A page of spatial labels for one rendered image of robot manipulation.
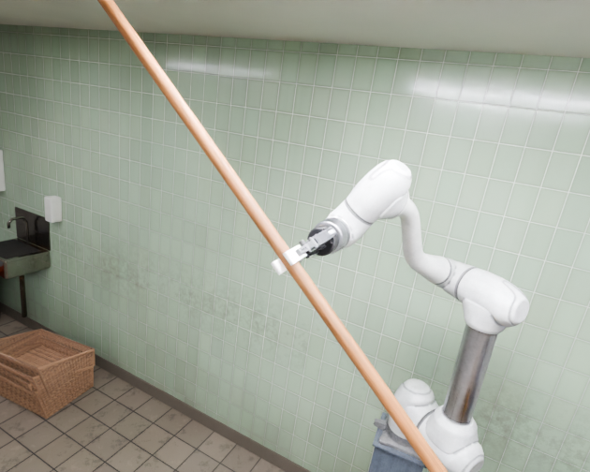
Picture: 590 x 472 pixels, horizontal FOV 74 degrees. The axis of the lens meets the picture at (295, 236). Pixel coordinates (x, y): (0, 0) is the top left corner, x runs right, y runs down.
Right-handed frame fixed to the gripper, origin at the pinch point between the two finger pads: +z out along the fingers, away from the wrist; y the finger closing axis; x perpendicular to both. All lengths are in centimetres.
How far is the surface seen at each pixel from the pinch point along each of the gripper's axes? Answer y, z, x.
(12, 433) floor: 281, -43, 25
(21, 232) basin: 286, -121, 173
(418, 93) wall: -31, -122, 33
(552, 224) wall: -40, -122, -47
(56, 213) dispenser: 225, -118, 151
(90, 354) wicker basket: 257, -100, 44
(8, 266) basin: 268, -89, 137
